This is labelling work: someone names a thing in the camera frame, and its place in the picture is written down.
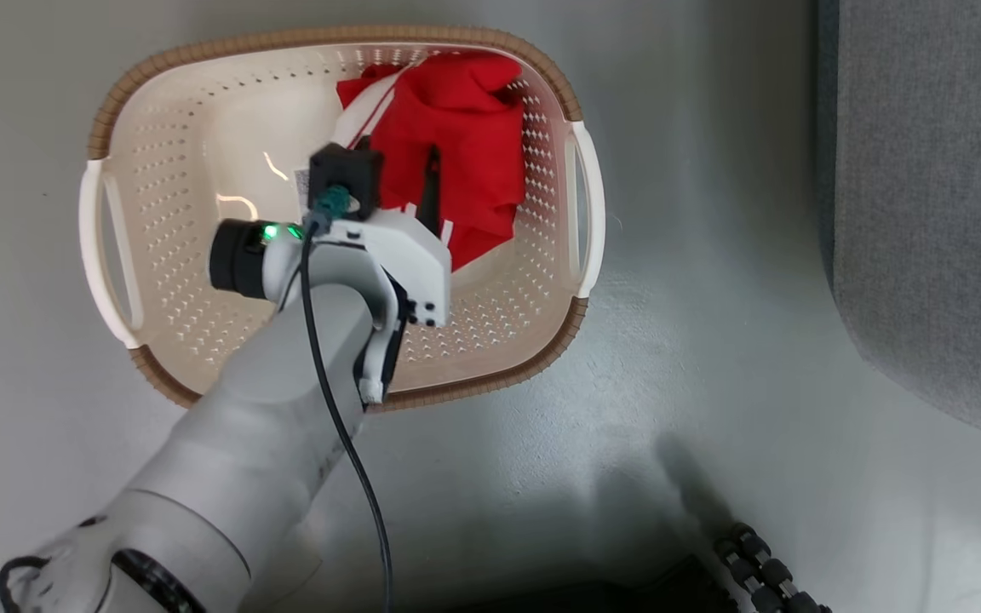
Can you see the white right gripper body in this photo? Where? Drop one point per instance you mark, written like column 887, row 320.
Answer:
column 405, row 255

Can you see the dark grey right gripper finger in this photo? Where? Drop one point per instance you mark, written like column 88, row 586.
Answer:
column 433, row 191

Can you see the red cloth garment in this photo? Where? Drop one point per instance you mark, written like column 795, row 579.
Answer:
column 465, row 145

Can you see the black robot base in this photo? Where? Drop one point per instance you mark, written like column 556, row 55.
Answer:
column 610, row 592

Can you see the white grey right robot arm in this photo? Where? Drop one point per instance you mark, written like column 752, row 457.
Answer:
column 226, row 451

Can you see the cream perforated laundry basket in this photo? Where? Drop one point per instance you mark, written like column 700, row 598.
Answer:
column 201, row 128

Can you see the grey carpet mat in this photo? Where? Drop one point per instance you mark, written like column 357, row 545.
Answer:
column 942, row 187

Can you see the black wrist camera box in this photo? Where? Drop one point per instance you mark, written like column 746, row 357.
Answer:
column 346, row 177

